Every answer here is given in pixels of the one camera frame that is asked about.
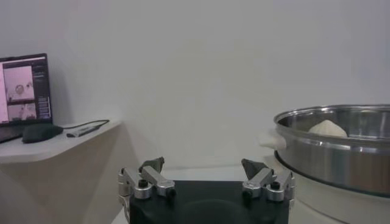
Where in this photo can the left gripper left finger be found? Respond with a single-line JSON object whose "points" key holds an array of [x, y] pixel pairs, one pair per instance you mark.
{"points": [[155, 179]]}

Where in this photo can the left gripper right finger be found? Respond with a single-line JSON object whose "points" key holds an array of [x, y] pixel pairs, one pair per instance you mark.
{"points": [[259, 181]]}

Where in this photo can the white steamed baozi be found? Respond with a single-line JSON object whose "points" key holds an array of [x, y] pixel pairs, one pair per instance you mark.
{"points": [[327, 130]]}

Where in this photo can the stainless steel steamer basket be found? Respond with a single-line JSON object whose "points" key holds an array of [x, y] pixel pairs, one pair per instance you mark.
{"points": [[335, 161]]}

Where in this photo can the grey usb hub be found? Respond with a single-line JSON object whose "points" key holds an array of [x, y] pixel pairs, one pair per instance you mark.
{"points": [[83, 131]]}

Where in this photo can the white side table rounded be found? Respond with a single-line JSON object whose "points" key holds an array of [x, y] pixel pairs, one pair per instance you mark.
{"points": [[61, 146]]}

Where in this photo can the black computer mouse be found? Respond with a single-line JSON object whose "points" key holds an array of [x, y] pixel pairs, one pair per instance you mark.
{"points": [[41, 132]]}

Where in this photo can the black laptop with mouse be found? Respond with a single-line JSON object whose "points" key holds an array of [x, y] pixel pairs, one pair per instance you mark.
{"points": [[24, 91]]}

